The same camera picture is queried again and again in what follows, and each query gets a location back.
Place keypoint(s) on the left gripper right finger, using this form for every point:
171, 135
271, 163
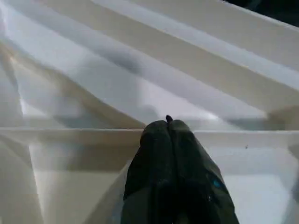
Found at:
198, 186

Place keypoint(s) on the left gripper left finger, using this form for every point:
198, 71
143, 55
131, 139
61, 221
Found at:
151, 175

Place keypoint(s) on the white plastic table top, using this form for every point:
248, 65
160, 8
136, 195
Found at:
93, 70

